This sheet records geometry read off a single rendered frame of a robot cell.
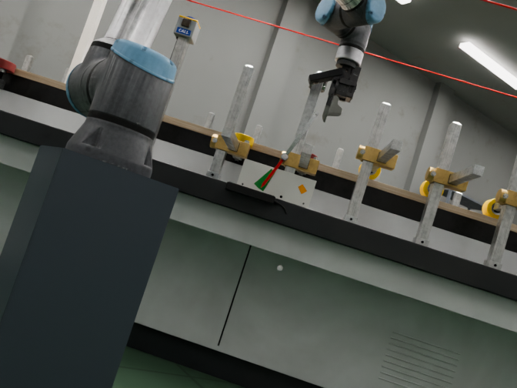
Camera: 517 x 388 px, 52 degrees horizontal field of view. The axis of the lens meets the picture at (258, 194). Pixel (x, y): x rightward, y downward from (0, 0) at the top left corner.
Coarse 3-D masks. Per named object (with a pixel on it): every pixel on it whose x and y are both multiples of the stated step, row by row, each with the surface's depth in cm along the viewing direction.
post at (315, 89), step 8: (312, 88) 187; (320, 88) 187; (312, 96) 187; (312, 104) 186; (304, 112) 186; (312, 112) 186; (304, 120) 186; (296, 136) 185; (304, 136) 185; (296, 144) 185; (296, 152) 185; (288, 168) 184
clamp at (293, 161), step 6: (294, 156) 184; (300, 156) 184; (282, 162) 185; (288, 162) 184; (294, 162) 184; (312, 162) 184; (318, 162) 183; (294, 168) 184; (300, 168) 184; (312, 168) 183; (312, 174) 185
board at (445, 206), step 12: (24, 72) 215; (48, 84) 214; (60, 84) 214; (168, 120) 210; (180, 120) 210; (204, 132) 209; (216, 132) 209; (276, 156) 207; (324, 168) 206; (372, 180) 204; (396, 192) 203; (408, 192) 203; (444, 204) 202; (468, 216) 201; (480, 216) 201; (516, 228) 200
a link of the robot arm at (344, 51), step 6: (342, 48) 178; (348, 48) 177; (354, 48) 177; (336, 54) 180; (342, 54) 177; (348, 54) 177; (354, 54) 177; (360, 54) 178; (336, 60) 181; (348, 60) 178; (354, 60) 177; (360, 60) 178
